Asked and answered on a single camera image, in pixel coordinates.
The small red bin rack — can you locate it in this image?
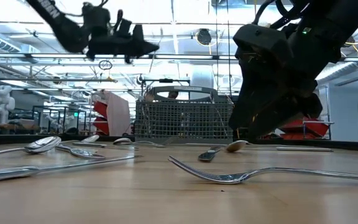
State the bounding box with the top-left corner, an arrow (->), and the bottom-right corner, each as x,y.
92,100 -> 109,136

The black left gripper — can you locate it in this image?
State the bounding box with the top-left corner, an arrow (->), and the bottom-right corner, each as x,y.
87,24 -> 160,63

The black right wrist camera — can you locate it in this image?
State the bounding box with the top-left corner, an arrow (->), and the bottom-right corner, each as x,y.
232,24 -> 293,68

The silver fork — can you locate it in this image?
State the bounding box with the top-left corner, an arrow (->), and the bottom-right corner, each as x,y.
144,86 -> 157,103
168,155 -> 358,185

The silver spoon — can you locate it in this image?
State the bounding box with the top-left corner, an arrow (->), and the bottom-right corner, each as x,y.
0,136 -> 63,158
112,137 -> 167,149
73,134 -> 101,144
224,139 -> 249,154

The black hanging cord reel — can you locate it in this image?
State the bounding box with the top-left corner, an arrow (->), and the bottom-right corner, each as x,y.
195,28 -> 213,46

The metal overhead frame bar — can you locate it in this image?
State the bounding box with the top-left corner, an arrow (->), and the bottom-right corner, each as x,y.
0,52 -> 358,62

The metal wire cutlery basket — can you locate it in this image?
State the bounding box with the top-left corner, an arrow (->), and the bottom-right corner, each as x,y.
134,86 -> 235,145

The pale pink sheet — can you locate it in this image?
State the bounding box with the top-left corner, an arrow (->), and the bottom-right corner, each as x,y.
104,90 -> 132,137

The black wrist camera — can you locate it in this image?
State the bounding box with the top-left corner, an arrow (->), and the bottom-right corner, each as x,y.
116,18 -> 133,39
232,24 -> 293,68

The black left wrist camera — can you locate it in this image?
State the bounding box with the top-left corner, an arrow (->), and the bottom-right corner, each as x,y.
116,18 -> 133,39

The white robot figure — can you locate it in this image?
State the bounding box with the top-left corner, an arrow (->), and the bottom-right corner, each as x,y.
0,85 -> 16,125

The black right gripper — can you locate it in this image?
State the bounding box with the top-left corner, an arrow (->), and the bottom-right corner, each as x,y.
228,60 -> 323,141

